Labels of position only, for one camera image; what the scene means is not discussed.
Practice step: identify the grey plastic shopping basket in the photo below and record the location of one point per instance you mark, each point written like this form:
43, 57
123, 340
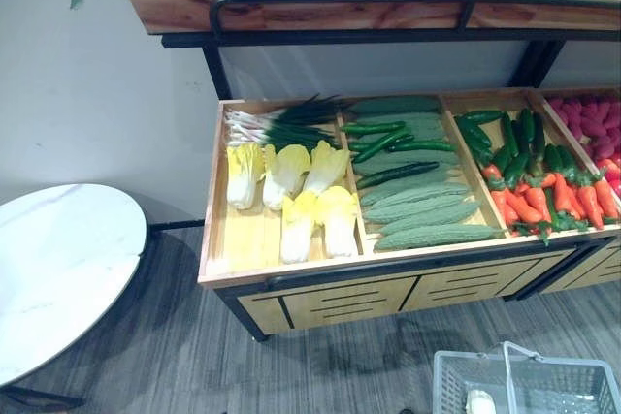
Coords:
563, 387

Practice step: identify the green onion bunch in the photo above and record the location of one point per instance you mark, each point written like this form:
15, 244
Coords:
291, 134
301, 111

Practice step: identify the green bitter gourd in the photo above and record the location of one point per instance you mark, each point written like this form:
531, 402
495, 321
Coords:
436, 177
436, 224
422, 211
417, 193
436, 237
427, 158

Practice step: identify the dark green pepper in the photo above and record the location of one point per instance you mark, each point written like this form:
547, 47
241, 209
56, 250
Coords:
509, 133
501, 158
553, 158
474, 135
516, 169
538, 135
568, 162
481, 117
527, 130

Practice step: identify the orange carrot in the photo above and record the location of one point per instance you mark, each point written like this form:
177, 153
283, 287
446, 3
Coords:
606, 198
538, 200
499, 205
574, 205
492, 174
523, 208
591, 205
511, 215
561, 193

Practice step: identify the pink strawberry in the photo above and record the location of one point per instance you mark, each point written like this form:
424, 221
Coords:
604, 146
593, 127
558, 105

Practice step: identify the round white marble table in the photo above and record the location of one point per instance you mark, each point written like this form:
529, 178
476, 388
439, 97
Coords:
63, 268

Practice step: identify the red strawberry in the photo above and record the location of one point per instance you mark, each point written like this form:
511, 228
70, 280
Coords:
616, 186
610, 166

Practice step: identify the wooden produce stand black frame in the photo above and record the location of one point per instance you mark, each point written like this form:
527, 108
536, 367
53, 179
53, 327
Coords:
339, 300

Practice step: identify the wooden fruit stand black frame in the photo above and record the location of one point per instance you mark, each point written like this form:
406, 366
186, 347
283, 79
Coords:
587, 268

